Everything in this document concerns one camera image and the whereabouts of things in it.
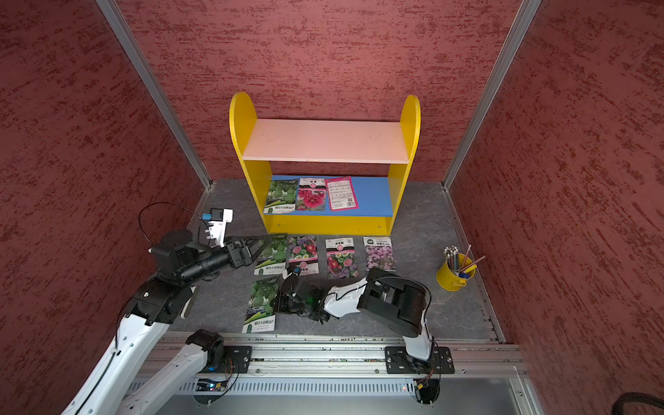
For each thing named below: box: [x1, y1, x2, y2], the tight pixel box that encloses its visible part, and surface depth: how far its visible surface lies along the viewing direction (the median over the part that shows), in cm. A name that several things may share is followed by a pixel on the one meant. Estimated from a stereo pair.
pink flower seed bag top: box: [325, 236, 360, 281], surface depth 98 cm
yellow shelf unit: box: [229, 92, 422, 236], surface depth 80 cm
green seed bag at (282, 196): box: [262, 178, 298, 215], surface depth 99 cm
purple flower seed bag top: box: [363, 236, 397, 272], surface depth 99 cm
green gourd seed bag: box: [253, 233, 288, 276], surface depth 96 cm
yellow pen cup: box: [435, 253, 477, 293], surface depth 83 cm
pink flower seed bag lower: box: [295, 178, 326, 211], surface depth 99 cm
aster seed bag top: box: [287, 234, 320, 276], surface depth 99 cm
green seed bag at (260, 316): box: [241, 275, 282, 334], surface depth 85 cm
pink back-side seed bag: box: [325, 176, 360, 212], surface depth 99 cm
